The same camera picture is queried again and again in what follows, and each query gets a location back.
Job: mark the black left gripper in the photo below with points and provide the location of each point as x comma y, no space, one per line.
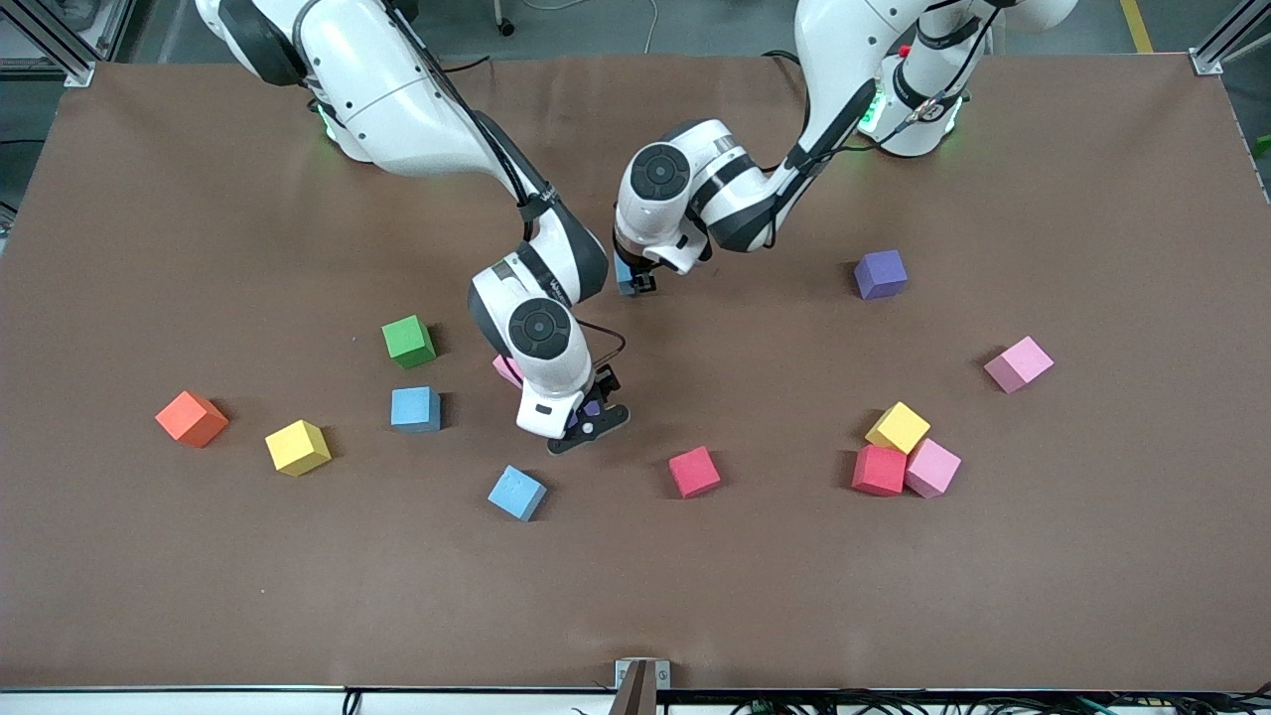
633,266

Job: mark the purple foam cube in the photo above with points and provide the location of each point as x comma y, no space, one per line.
593,408
880,274

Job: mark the blue foam cube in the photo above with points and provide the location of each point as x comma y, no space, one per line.
516,493
624,278
415,408

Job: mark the pink foam cube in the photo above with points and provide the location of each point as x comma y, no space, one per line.
504,369
932,468
1018,363

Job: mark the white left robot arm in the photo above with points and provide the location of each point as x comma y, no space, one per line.
844,60

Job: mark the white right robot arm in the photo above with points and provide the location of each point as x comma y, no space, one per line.
397,99

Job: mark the red foam cube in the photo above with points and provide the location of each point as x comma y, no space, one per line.
879,470
694,471

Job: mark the large table cover mat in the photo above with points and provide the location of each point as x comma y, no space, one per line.
635,596

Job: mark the green foam cube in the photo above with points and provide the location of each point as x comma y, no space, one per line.
408,341

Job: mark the yellow foam cube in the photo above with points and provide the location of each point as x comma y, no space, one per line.
898,427
297,447

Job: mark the black chair caster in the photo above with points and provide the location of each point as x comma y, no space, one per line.
506,27

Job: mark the orange foam cube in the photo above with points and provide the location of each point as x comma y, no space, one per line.
192,418

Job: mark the small green item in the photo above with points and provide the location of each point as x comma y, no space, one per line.
1263,147

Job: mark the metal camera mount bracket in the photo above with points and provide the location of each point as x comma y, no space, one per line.
640,680

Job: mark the aluminium frame post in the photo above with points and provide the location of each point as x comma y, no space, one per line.
60,45
1206,62

